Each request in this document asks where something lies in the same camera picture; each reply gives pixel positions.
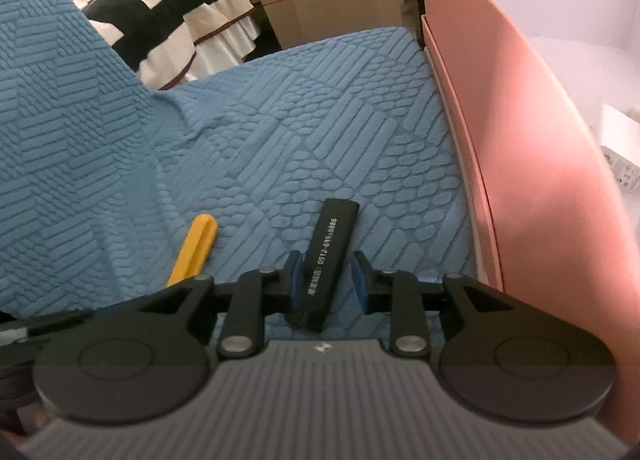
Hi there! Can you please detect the blue quilted cover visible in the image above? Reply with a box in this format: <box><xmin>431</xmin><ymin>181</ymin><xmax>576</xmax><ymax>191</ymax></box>
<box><xmin>0</xmin><ymin>0</ymin><xmax>482</xmax><ymax>337</ymax></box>

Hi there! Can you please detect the striped ruffled bedsheet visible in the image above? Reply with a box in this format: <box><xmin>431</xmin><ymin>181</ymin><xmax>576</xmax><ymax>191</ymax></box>
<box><xmin>65</xmin><ymin>0</ymin><xmax>262</xmax><ymax>92</ymax></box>

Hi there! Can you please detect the black stick with white print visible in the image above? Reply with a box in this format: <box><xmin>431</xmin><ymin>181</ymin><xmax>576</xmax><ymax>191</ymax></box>
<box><xmin>295</xmin><ymin>197</ymin><xmax>362</xmax><ymax>333</ymax></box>

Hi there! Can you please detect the yellow plastic pry tool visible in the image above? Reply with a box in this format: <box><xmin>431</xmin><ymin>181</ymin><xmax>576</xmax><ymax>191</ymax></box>
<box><xmin>166</xmin><ymin>213</ymin><xmax>219</xmax><ymax>288</ymax></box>

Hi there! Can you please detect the pink cardboard box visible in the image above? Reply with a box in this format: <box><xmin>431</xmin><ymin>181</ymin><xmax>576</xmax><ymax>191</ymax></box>
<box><xmin>415</xmin><ymin>0</ymin><xmax>640</xmax><ymax>446</ymax></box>

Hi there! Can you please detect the white usb charger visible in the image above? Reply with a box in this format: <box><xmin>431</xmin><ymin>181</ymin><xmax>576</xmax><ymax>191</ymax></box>
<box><xmin>595</xmin><ymin>104</ymin><xmax>640</xmax><ymax>197</ymax></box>

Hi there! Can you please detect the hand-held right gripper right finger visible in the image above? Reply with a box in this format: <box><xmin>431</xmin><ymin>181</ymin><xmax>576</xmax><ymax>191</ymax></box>
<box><xmin>351</xmin><ymin>250</ymin><xmax>516</xmax><ymax>360</ymax></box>

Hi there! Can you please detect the pink box lid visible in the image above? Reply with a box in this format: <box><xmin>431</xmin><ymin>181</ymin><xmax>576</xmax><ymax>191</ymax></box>
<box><xmin>421</xmin><ymin>14</ymin><xmax>505</xmax><ymax>292</ymax></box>

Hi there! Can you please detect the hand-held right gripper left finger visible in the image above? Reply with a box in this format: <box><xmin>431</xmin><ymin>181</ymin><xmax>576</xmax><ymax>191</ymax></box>
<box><xmin>136</xmin><ymin>250</ymin><xmax>304</xmax><ymax>360</ymax></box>

